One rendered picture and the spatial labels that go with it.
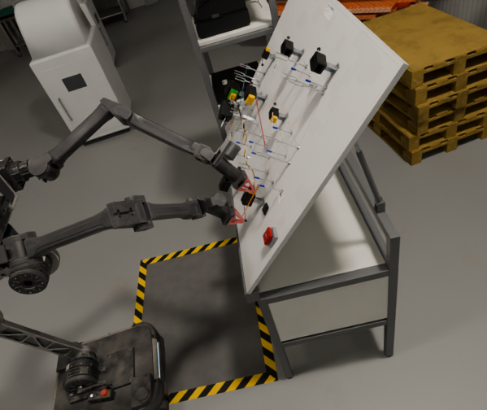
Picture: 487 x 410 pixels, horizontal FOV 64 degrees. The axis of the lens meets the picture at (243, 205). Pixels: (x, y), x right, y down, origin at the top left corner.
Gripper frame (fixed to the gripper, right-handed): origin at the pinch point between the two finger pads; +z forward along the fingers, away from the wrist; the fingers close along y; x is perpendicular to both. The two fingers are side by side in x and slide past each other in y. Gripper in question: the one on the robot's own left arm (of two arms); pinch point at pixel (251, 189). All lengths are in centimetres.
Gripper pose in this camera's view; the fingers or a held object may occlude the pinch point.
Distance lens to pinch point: 161.5
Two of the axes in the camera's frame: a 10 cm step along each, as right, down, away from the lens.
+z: 7.1, 5.3, 4.7
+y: -2.0, -4.9, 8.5
